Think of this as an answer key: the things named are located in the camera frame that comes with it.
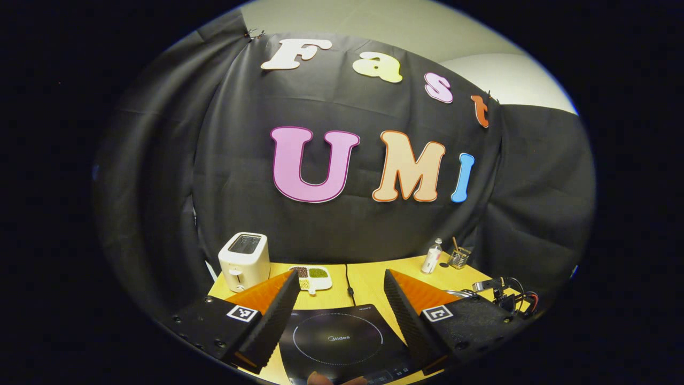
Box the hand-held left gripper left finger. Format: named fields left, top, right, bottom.
left=169, top=269, right=301, bottom=375

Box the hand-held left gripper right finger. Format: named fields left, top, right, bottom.
left=383, top=269, right=518, bottom=376

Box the black induction cooktop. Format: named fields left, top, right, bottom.
left=278, top=304, right=415, bottom=385

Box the white divided dish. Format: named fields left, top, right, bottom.
left=289, top=266, right=333, bottom=296

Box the white toaster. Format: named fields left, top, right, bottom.
left=218, top=232, right=271, bottom=293

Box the clear bottle with pink label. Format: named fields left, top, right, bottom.
left=421, top=238, right=444, bottom=274

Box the wire mesh holder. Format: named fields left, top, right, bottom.
left=448, top=246, right=472, bottom=270

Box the black power cable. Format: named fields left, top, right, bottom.
left=344, top=263, right=356, bottom=307

